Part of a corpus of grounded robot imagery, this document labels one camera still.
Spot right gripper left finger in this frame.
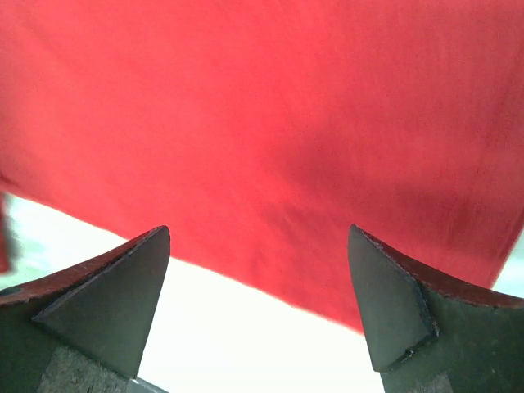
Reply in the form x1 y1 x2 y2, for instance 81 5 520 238
1 226 170 392

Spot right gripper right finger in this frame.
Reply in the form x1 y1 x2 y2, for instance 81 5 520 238
348 225 523 393

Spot red t shirt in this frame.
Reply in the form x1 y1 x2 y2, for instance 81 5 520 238
1 1 523 328

